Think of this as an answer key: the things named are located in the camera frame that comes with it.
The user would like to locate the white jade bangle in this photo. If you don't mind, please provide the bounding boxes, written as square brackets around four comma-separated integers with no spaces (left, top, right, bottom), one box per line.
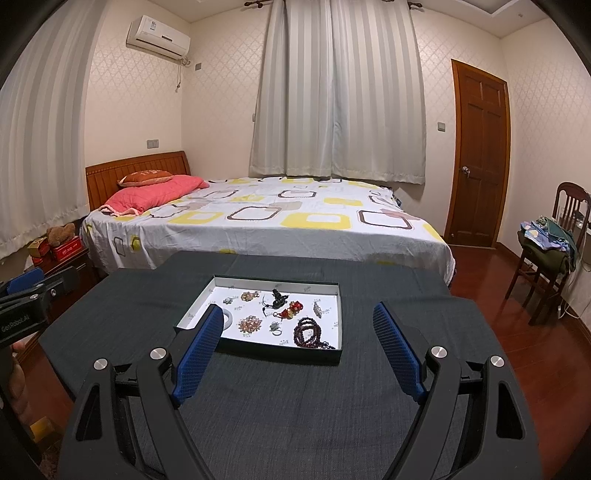
[222,309,233,330]

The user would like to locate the dark carved pendant cord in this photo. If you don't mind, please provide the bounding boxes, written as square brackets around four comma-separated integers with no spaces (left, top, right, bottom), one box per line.
[261,287,291,317]

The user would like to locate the dark red bead necklace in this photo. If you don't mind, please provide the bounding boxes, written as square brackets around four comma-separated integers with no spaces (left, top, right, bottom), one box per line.
[292,316,336,350]

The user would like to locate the red tassel gold charm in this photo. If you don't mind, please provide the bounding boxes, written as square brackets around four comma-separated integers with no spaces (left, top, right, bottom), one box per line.
[273,301,304,320]

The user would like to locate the person's left hand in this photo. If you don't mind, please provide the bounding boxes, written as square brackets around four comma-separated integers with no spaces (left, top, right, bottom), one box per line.
[1,340,34,426]

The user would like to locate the dark wooden nightstand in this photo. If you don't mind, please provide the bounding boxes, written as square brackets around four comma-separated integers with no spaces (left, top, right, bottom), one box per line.
[45,248,102,323]

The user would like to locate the red gift boxes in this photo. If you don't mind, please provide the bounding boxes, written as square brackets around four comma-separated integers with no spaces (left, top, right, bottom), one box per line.
[27,236,84,273]

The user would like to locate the brown teddy bear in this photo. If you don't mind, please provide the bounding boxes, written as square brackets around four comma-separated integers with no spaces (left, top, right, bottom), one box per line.
[46,223,76,248]

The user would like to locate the dark green tray box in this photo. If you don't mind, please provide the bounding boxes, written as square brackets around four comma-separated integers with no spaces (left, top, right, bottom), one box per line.
[177,276,342,366]

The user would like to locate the white side curtain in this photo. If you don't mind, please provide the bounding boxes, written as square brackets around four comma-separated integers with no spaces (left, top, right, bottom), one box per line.
[1,1,107,257]

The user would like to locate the dark grey table cloth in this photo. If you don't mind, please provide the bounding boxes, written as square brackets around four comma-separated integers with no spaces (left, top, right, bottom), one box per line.
[40,252,502,479]

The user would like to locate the pink folded blanket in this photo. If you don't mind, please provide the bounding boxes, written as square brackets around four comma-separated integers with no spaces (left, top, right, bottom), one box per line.
[97,175,209,216]

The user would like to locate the wooden headboard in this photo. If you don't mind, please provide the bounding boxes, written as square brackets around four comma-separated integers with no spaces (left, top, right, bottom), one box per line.
[85,150,192,212]

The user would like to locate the orange brown pillow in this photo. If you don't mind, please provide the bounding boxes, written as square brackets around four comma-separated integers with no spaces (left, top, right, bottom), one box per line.
[118,169,173,188]

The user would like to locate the bed with patterned sheet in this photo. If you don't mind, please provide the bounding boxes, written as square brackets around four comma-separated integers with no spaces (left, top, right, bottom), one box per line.
[80,177,456,283]

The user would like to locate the brown wooden door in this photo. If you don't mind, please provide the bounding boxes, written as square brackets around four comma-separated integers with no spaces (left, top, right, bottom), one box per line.
[445,60,511,248]

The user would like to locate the pile of clothes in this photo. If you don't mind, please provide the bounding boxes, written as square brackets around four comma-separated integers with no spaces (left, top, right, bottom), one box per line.
[518,216,583,275]

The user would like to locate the wooden chair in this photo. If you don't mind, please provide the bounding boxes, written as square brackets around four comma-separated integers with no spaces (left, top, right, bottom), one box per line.
[505,182,590,325]

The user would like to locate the white window curtain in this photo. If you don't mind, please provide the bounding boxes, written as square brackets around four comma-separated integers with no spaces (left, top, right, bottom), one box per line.
[249,1,426,185]

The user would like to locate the wall air conditioner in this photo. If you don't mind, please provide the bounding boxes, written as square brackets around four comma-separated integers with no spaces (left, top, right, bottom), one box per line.
[126,15,190,61]

